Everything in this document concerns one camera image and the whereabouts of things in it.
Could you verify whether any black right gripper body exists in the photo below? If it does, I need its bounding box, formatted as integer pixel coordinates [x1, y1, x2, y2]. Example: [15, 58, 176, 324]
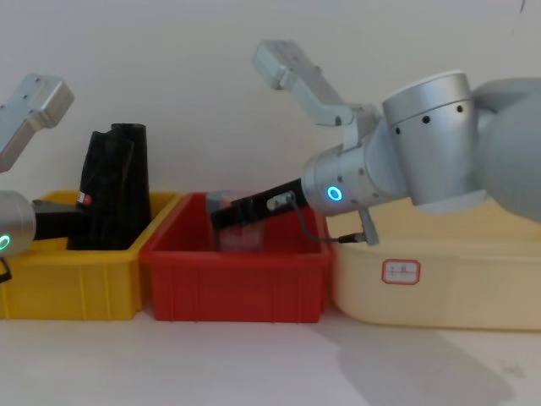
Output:
[234, 178, 308, 223]

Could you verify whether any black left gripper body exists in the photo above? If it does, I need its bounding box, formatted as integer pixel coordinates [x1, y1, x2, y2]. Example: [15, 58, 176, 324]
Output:
[32, 200, 92, 244]

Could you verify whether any clear plastic case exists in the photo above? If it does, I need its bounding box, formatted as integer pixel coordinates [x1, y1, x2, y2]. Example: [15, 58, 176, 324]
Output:
[205, 189, 264, 255]

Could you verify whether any black corded tool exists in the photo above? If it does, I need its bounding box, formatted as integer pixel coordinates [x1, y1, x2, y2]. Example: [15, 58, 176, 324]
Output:
[66, 123, 153, 252]

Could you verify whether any yellow plastic bin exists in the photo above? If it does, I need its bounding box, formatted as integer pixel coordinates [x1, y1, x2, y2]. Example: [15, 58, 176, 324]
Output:
[0, 190, 184, 321]

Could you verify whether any red plastic bin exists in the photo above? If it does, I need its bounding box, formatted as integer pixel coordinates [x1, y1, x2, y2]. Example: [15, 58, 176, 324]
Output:
[139, 192, 333, 324]

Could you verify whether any white label with red border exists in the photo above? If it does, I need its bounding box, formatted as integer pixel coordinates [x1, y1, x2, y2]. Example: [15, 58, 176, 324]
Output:
[380, 258, 423, 286]

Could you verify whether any cream plastic bin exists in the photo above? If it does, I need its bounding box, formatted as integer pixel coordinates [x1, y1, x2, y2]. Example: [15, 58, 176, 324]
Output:
[324, 201, 541, 332]

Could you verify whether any thin dark right gripper cable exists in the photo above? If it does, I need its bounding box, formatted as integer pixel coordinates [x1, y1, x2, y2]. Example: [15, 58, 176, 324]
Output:
[289, 192, 369, 246]

